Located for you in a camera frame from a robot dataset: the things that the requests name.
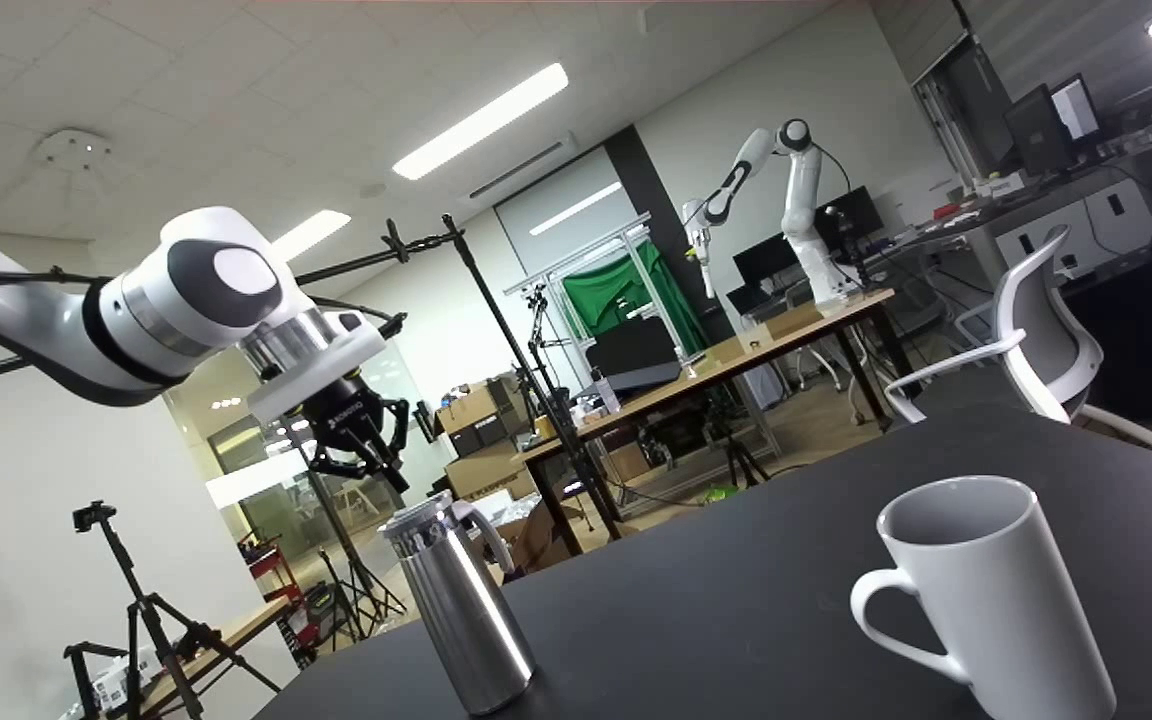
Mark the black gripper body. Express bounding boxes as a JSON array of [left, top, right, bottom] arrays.
[[298, 374, 409, 469]]

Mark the stainless steel flask with lid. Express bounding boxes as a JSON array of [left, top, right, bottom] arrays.
[[375, 493, 544, 720]]

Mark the cardboard box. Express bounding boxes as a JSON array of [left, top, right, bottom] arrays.
[[436, 383, 514, 438], [445, 442, 544, 508]]

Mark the thin black background tripod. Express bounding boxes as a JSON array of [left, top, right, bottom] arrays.
[[292, 457, 411, 632]]

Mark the black boom pole stand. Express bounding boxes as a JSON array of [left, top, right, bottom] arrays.
[[0, 211, 628, 550]]

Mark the long ceiling light panel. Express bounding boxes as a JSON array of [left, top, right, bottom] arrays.
[[387, 60, 575, 185], [265, 205, 354, 268]]

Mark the wooden table with black legs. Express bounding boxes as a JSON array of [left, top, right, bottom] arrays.
[[133, 597, 304, 720]]

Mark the black equipment case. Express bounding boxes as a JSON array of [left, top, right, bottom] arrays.
[[582, 311, 683, 401]]

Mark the green cloth backdrop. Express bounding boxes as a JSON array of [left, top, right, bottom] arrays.
[[560, 235, 711, 360]]

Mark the long wooden workbench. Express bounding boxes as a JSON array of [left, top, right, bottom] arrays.
[[514, 285, 905, 543]]

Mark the round ceiling smoke detector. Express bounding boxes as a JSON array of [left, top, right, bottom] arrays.
[[27, 125, 116, 175]]

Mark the black computer monitor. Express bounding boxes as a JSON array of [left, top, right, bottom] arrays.
[[726, 230, 806, 325], [813, 185, 891, 264]]

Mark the white ceramic mug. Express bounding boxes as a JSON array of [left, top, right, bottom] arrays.
[[843, 470, 1120, 720]]

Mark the white office chair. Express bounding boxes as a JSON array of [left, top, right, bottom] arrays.
[[880, 226, 1152, 469]]

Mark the white drawer cabinet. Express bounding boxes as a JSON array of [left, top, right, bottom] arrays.
[[992, 170, 1152, 280]]

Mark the lit computer monitor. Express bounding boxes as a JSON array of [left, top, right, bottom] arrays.
[[1042, 72, 1106, 146]]

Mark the black camera tripod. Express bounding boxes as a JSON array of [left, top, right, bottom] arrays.
[[60, 496, 288, 720]]

